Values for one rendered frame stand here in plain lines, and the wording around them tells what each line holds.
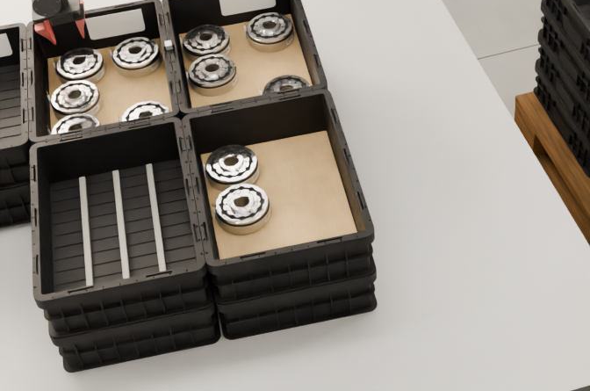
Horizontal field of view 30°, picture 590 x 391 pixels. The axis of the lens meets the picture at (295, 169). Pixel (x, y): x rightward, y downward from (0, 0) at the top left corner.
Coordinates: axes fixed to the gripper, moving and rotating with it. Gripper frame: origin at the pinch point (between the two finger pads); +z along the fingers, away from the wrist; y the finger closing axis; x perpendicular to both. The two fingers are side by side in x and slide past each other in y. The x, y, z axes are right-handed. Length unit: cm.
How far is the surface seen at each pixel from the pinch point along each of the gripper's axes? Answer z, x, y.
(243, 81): 10.9, -14.4, 34.9
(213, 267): -3, -72, 24
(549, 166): 100, 13, 114
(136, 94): 9.3, -12.6, 11.7
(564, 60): 62, 18, 119
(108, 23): 3.5, 5.6, 8.3
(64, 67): 5.8, -2.7, -2.8
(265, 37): 9.2, -4.2, 41.6
